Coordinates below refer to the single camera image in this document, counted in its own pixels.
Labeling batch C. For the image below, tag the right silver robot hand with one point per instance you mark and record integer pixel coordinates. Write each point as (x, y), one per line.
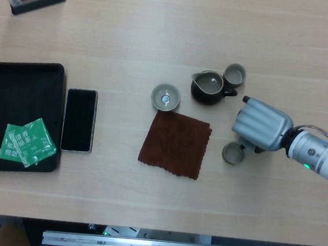
(262, 126)

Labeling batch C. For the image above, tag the grey-green teacup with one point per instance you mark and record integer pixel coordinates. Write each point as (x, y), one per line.
(232, 154)
(235, 74)

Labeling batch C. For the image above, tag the black pitcher with spout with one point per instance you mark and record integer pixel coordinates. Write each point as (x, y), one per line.
(204, 97)

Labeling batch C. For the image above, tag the brown tea cloth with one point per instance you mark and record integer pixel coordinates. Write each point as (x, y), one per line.
(175, 144)

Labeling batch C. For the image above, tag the flower-shaped grey-green bowl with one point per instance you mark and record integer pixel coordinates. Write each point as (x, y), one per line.
(158, 94)

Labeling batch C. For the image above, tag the black smartphone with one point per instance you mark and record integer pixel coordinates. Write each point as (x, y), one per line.
(78, 120)

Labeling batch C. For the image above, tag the green tea packet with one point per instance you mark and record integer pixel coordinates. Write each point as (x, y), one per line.
(5, 146)
(38, 143)

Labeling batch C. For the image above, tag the black plastic tray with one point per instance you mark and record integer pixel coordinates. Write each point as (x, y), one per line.
(21, 92)

